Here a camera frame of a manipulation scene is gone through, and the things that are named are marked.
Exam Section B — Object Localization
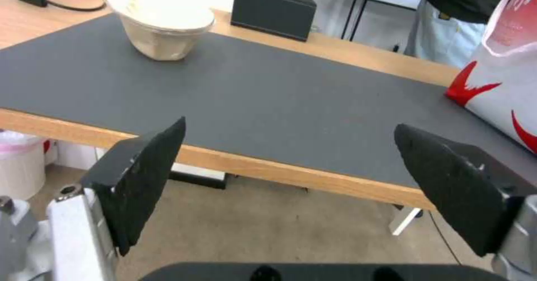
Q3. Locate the white red takeout bag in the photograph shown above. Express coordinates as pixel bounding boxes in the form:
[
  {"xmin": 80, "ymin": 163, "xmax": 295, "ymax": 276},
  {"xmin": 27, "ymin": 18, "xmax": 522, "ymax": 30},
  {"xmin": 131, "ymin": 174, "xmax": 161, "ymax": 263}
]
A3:
[{"xmin": 445, "ymin": 0, "xmax": 537, "ymax": 155}]

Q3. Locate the black rectangular speaker box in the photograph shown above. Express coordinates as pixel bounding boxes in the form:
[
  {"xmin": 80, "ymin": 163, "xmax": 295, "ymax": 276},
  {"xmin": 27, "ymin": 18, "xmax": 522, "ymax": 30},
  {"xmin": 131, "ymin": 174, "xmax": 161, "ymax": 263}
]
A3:
[{"xmin": 230, "ymin": 0, "xmax": 317, "ymax": 42}]

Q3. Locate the person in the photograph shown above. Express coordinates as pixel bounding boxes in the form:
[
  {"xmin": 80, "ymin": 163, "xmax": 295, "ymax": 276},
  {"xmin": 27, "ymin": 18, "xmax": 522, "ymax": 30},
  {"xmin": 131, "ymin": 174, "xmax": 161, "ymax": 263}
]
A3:
[{"xmin": 404, "ymin": 0, "xmax": 521, "ymax": 69}]

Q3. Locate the beige paper takeout bowl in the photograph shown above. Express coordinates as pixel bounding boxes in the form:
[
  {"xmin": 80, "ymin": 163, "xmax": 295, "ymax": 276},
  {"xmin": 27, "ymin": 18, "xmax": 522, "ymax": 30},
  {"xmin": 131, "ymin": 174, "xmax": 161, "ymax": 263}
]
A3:
[{"xmin": 103, "ymin": 0, "xmax": 216, "ymax": 62}]

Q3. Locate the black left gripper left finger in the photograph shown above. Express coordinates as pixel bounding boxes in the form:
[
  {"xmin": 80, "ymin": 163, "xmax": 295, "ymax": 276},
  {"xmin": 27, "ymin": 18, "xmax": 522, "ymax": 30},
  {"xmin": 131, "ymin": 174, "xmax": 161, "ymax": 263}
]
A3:
[{"xmin": 0, "ymin": 116, "xmax": 187, "ymax": 281}]

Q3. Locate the white table leg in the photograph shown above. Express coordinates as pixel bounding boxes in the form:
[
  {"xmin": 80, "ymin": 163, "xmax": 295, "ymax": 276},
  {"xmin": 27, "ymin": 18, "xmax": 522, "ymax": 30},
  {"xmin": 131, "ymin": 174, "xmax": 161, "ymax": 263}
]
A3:
[{"xmin": 388, "ymin": 206, "xmax": 423, "ymax": 236}]

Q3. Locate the white bin with pink liner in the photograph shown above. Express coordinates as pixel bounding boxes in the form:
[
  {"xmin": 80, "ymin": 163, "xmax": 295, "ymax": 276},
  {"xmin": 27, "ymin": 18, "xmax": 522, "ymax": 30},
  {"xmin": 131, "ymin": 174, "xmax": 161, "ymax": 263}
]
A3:
[{"xmin": 0, "ymin": 130, "xmax": 48, "ymax": 200}]

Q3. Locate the dark grey desk mat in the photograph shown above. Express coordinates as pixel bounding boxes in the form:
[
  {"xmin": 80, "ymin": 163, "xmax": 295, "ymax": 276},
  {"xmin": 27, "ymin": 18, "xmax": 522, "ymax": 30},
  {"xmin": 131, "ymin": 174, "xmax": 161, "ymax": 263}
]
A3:
[{"xmin": 0, "ymin": 13, "xmax": 537, "ymax": 208}]

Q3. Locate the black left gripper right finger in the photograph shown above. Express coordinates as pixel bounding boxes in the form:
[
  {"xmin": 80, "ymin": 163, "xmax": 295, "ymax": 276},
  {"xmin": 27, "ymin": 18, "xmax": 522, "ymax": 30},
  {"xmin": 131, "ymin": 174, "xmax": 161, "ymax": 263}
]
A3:
[{"xmin": 394, "ymin": 123, "xmax": 537, "ymax": 281}]

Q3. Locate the black metal stand frame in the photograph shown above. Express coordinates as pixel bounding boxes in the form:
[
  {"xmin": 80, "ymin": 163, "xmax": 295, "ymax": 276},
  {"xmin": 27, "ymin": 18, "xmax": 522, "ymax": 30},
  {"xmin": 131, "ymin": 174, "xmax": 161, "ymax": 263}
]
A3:
[{"xmin": 340, "ymin": 0, "xmax": 419, "ymax": 41}]

